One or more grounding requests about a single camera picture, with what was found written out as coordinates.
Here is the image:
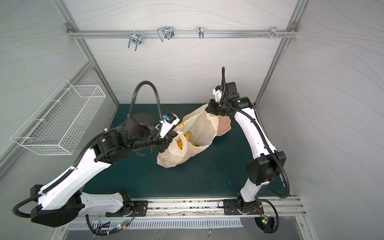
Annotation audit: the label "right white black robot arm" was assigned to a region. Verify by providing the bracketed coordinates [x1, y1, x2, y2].
[206, 68, 291, 234]

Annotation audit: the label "aluminium top crossbar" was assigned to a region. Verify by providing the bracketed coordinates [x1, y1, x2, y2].
[67, 29, 299, 39]

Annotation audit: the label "white wire basket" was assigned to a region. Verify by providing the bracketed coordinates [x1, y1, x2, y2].
[11, 80, 106, 156]

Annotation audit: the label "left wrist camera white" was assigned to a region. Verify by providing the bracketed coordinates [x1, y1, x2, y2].
[158, 112, 180, 139]

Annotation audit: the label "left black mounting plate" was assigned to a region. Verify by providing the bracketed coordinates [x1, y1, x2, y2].
[106, 201, 149, 218]

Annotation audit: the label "metal hook clamp left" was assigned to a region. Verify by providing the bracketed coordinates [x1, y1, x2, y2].
[128, 33, 142, 51]

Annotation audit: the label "metal hook clamp small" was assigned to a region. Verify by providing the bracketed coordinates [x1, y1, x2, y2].
[198, 27, 204, 39]

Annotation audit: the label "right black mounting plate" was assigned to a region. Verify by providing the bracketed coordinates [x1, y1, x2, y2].
[223, 197, 264, 216]

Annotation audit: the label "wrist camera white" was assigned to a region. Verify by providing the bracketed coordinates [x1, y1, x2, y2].
[213, 86, 223, 103]
[158, 112, 180, 139]

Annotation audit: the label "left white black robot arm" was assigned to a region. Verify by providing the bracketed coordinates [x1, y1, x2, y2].
[12, 81, 179, 227]

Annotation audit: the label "metal bracket clamp right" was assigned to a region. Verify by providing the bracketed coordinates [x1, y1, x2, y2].
[260, 27, 287, 39]

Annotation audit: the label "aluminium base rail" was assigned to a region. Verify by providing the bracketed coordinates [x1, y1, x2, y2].
[77, 194, 307, 220]

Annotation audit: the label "cream banana-print plastic bag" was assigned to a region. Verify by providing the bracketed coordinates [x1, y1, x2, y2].
[157, 104, 219, 168]

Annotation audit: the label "pink scalloped fruit bowl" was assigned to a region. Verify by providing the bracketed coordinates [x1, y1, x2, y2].
[217, 116, 232, 137]

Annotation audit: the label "white slotted cable duct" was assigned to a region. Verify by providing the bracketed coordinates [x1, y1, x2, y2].
[67, 218, 244, 231]

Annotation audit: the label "black mounting plate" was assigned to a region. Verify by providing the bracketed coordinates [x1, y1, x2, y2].
[106, 201, 149, 218]
[223, 197, 264, 216]

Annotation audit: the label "metal hook clamp middle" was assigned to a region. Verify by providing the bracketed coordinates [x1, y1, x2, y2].
[157, 27, 175, 42]

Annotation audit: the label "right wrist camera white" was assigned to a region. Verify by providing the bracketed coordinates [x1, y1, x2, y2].
[213, 86, 223, 103]

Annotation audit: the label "large yellow banana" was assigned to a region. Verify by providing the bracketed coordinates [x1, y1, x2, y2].
[176, 133, 196, 150]

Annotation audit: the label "left black base cable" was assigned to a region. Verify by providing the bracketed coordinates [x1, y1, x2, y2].
[83, 208, 137, 237]

